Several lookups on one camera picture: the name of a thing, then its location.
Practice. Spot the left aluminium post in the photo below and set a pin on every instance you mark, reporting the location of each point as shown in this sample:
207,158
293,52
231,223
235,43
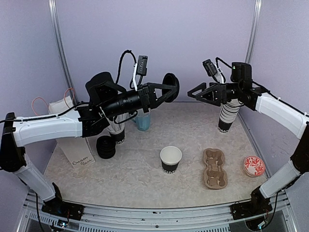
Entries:
59,43

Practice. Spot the stack of black lids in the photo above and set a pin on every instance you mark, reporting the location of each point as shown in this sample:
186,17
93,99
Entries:
105,146

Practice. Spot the black plastic cup lid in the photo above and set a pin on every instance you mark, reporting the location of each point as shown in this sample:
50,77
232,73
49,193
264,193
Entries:
172,87

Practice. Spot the black paper coffee cup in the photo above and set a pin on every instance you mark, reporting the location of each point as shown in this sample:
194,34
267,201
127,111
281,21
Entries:
170,157

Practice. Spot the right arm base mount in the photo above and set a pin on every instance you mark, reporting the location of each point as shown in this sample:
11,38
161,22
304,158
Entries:
258,204

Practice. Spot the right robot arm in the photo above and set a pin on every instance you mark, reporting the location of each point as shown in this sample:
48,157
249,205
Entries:
244,91

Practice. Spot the bundle of white wrapped straws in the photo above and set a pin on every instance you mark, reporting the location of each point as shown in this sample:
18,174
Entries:
117,123

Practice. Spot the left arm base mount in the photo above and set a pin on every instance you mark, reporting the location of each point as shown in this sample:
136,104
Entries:
58,207

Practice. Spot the red patterned white bowl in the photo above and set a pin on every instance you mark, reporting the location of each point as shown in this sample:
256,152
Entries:
254,166

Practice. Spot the stack of paper cups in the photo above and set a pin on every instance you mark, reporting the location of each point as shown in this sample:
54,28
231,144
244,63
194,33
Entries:
228,114

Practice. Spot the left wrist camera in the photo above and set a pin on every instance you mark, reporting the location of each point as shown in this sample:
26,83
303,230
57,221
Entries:
140,70

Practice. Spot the black cup holding straws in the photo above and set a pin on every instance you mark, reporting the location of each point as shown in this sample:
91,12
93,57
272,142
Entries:
118,136

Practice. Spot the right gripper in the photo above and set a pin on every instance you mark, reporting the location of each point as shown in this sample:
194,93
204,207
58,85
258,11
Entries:
219,90

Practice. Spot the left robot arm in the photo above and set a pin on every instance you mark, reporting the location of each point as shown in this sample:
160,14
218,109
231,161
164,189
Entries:
107,100

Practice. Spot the right aluminium post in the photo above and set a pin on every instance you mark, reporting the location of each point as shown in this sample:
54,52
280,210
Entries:
254,26

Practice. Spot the light blue ceramic mug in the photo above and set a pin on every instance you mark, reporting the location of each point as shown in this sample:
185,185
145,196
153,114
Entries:
142,120

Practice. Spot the white paper bag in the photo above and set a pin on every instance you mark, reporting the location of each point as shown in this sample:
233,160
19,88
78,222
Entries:
76,150

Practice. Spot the aluminium post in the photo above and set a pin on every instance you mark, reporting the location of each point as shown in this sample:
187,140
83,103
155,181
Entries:
254,26
59,43

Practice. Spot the brown cardboard cup carrier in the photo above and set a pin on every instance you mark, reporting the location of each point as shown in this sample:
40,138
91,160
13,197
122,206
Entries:
215,177

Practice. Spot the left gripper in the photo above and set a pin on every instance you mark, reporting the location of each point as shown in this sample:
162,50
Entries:
147,103

